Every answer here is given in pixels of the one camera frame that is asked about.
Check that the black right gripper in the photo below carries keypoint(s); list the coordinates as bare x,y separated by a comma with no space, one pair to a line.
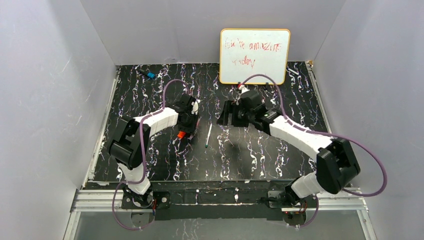
234,114

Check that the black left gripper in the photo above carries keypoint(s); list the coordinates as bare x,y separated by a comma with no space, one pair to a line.
189,125

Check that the black orange highlighter pen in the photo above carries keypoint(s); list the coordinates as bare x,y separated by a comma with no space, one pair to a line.
181,134

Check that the white green pen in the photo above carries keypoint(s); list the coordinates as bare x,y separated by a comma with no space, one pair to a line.
208,135

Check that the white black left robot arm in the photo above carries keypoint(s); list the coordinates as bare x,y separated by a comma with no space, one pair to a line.
130,139

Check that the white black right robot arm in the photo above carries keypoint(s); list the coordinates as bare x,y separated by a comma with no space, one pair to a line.
336,163

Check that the small white pen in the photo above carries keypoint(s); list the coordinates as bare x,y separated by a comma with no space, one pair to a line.
292,71

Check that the blue black marker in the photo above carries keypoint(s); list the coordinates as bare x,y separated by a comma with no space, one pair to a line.
147,74

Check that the orange framed whiteboard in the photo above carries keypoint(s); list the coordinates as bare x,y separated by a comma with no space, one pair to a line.
248,51

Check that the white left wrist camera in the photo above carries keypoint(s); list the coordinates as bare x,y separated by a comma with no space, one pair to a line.
195,107

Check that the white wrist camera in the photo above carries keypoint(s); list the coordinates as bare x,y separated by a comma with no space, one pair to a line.
241,89
195,107

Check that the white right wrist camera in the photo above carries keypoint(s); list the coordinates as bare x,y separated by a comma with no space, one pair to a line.
241,89

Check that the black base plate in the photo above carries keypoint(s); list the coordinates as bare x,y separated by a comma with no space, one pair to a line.
229,199

